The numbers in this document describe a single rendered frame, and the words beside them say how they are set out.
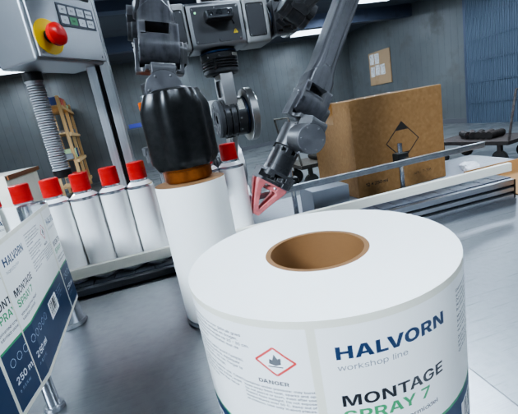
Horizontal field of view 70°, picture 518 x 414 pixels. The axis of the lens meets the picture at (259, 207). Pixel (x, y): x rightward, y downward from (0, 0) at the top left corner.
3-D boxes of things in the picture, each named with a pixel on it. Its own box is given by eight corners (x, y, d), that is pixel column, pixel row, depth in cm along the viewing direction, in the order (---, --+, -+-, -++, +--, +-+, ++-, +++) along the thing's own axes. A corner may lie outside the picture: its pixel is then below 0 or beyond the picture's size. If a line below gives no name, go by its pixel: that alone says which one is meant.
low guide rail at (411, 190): (24, 293, 67) (20, 282, 67) (26, 290, 69) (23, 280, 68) (511, 170, 89) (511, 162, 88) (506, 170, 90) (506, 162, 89)
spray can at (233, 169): (235, 244, 77) (215, 146, 72) (231, 237, 82) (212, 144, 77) (259, 238, 78) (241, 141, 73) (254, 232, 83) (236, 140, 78)
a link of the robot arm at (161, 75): (184, 44, 66) (133, 40, 63) (194, 27, 55) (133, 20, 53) (187, 113, 68) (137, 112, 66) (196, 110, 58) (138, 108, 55)
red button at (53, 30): (35, 23, 63) (48, 19, 62) (54, 26, 67) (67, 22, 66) (43, 47, 64) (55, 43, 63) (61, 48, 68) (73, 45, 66)
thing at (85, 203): (91, 281, 71) (58, 177, 66) (95, 271, 76) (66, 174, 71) (119, 274, 72) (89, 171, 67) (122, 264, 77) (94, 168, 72)
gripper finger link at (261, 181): (243, 209, 76) (263, 168, 75) (237, 204, 83) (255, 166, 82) (271, 223, 78) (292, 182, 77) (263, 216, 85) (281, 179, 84)
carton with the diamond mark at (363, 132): (359, 199, 104) (348, 100, 98) (321, 187, 127) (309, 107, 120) (446, 176, 112) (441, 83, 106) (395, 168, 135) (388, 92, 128)
